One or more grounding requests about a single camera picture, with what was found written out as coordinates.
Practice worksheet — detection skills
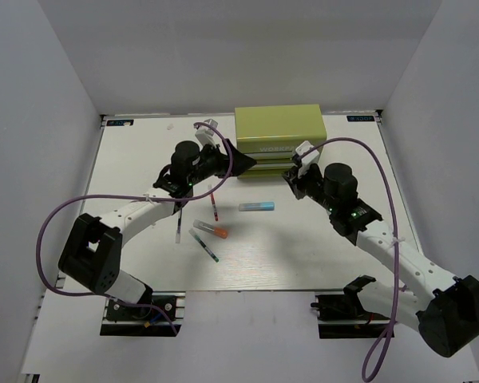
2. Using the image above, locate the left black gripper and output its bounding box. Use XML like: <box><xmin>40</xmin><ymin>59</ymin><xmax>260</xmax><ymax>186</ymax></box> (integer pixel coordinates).
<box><xmin>188</xmin><ymin>139</ymin><xmax>256</xmax><ymax>187</ymax></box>

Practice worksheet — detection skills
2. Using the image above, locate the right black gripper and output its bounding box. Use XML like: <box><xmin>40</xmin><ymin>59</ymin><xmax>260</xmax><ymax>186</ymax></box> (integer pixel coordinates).
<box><xmin>283</xmin><ymin>161</ymin><xmax>338</xmax><ymax>212</ymax></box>

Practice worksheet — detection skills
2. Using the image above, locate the green metal drawer toolbox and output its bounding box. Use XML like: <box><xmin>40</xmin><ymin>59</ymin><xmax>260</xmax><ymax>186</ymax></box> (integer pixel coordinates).
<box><xmin>235</xmin><ymin>105</ymin><xmax>327</xmax><ymax>179</ymax></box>

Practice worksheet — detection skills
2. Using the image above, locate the blue capped highlighter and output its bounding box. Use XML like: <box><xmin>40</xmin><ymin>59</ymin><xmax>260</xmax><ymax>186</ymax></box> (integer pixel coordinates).
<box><xmin>238</xmin><ymin>202</ymin><xmax>275</xmax><ymax>211</ymax></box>

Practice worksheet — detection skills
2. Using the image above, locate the orange capped highlighter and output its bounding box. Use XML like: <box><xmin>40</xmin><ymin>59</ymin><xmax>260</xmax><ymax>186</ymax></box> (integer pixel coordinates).
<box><xmin>192</xmin><ymin>219</ymin><xmax>228</xmax><ymax>239</ymax></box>

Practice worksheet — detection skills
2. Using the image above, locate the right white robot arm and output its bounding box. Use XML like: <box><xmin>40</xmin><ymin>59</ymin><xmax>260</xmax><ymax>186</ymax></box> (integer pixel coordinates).
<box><xmin>283</xmin><ymin>163</ymin><xmax>479</xmax><ymax>357</ymax></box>

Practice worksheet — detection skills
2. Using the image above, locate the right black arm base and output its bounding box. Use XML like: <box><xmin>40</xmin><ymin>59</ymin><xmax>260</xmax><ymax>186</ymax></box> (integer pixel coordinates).
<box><xmin>311</xmin><ymin>293</ymin><xmax>389</xmax><ymax>339</ymax></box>

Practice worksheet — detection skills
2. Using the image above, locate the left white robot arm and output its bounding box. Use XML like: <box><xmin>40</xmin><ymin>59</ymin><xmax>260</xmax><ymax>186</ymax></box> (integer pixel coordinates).
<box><xmin>58</xmin><ymin>140</ymin><xmax>257</xmax><ymax>318</ymax></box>

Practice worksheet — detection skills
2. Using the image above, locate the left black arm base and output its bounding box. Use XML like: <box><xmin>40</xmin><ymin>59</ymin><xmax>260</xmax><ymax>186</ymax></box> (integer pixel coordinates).
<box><xmin>100</xmin><ymin>292</ymin><xmax>186</xmax><ymax>338</ymax></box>

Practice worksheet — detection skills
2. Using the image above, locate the red pen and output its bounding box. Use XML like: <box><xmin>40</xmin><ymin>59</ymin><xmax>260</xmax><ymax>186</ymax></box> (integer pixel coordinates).
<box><xmin>208</xmin><ymin>184</ymin><xmax>219</xmax><ymax>222</ymax></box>

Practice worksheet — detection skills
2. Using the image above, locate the green pen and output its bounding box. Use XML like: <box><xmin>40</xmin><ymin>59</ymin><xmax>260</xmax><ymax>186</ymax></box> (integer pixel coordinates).
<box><xmin>188</xmin><ymin>229</ymin><xmax>220</xmax><ymax>263</ymax></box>

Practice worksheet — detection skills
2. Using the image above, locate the blue pen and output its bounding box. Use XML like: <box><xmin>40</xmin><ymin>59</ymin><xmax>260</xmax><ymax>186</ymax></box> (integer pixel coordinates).
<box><xmin>175</xmin><ymin>209</ymin><xmax>183</xmax><ymax>244</ymax></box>

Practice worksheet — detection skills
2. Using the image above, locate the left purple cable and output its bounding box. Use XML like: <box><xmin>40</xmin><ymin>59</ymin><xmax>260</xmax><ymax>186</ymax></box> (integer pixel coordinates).
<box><xmin>38</xmin><ymin>121</ymin><xmax>239</xmax><ymax>335</ymax></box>

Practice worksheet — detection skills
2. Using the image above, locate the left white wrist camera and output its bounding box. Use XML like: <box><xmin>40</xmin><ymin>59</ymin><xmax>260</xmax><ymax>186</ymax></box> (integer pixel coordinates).
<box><xmin>194</xmin><ymin>119</ymin><xmax>218</xmax><ymax>148</ymax></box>

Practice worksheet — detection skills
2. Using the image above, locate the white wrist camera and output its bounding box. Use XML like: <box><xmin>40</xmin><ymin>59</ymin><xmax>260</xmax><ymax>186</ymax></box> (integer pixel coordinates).
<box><xmin>291</xmin><ymin>140</ymin><xmax>320</xmax><ymax>178</ymax></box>
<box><xmin>194</xmin><ymin>119</ymin><xmax>218</xmax><ymax>148</ymax></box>

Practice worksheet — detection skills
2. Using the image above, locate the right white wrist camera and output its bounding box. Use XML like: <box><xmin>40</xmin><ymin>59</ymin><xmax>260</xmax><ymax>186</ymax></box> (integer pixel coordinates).
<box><xmin>291</xmin><ymin>140</ymin><xmax>320</xmax><ymax>178</ymax></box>

